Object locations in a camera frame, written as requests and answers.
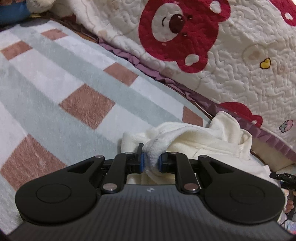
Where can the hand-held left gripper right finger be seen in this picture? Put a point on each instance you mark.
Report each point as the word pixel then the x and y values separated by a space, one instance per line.
pixel 161 162

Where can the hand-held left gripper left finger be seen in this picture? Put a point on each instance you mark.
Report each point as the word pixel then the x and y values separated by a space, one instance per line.
pixel 141 160

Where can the cream fleece sweater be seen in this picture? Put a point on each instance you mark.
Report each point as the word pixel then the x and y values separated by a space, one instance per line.
pixel 196 143

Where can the person's right hand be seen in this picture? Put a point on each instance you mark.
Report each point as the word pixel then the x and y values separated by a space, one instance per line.
pixel 289 205

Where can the purple ruffled sheet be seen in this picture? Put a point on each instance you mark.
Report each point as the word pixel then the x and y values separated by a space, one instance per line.
pixel 143 67

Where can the white quilt with red bears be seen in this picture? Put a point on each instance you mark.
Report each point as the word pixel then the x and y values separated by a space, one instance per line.
pixel 242 81

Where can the plaid grey pink blanket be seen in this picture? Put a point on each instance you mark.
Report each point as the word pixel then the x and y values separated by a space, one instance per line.
pixel 69 69

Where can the grey plush rabbit toy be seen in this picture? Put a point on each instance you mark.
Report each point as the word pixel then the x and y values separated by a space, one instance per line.
pixel 11 11

